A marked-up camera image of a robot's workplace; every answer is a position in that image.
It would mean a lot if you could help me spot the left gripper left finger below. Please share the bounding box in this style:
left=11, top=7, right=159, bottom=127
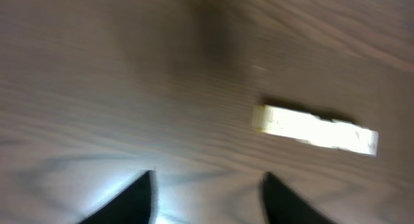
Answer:
left=79, top=170, right=156, bottom=224

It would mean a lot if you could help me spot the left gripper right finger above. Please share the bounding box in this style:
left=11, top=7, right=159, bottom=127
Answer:
left=260, top=172, right=336, bottom=224

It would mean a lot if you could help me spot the plain white block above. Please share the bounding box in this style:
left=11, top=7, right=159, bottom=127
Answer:
left=332, top=120, right=358, bottom=150

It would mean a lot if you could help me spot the white block blue pencil picture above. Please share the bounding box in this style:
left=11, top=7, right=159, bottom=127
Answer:
left=352, top=126, right=378, bottom=157

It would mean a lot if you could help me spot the white block teal side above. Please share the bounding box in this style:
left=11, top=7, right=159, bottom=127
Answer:
left=252, top=105, right=275, bottom=134

